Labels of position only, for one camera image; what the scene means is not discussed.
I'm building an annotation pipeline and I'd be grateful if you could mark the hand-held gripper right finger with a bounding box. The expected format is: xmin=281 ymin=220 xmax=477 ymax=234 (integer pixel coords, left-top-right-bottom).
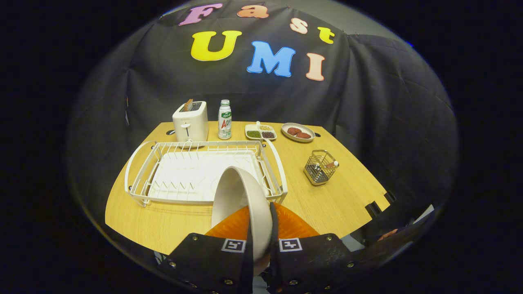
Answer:
xmin=267 ymin=202 xmax=363 ymax=294

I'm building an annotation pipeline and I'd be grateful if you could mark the metal wire cutlery basket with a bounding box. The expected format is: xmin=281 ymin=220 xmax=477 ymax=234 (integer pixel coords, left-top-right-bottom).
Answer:
xmin=303 ymin=149 xmax=340 ymax=187

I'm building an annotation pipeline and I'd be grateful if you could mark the black backdrop cloth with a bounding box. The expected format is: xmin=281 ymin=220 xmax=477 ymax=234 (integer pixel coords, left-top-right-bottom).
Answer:
xmin=67 ymin=2 xmax=458 ymax=245

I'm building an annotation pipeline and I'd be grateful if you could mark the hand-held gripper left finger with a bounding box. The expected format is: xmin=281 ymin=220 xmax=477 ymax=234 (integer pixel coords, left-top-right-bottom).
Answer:
xmin=157 ymin=205 xmax=254 ymax=294

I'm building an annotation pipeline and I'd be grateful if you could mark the beige round plate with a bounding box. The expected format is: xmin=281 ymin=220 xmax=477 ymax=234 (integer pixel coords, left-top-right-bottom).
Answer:
xmin=211 ymin=166 xmax=273 ymax=276

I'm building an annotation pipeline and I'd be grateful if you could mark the white bottle green label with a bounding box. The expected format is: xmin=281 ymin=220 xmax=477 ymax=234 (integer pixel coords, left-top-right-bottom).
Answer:
xmin=217 ymin=99 xmax=232 ymax=140

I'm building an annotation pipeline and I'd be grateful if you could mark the white wire dish rack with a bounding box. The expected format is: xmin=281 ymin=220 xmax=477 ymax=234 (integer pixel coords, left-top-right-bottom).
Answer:
xmin=124 ymin=139 xmax=288 ymax=208

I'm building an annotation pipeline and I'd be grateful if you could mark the white toaster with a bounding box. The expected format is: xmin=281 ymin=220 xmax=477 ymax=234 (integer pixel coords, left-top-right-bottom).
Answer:
xmin=172 ymin=101 xmax=209 ymax=143

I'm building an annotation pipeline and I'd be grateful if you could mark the beige dish with patties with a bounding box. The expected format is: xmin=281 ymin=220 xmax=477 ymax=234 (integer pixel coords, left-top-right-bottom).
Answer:
xmin=281 ymin=122 xmax=315 ymax=143

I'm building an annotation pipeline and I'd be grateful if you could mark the white divided bean tray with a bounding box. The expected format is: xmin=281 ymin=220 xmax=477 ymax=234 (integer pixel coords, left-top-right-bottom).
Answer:
xmin=245 ymin=121 xmax=277 ymax=141

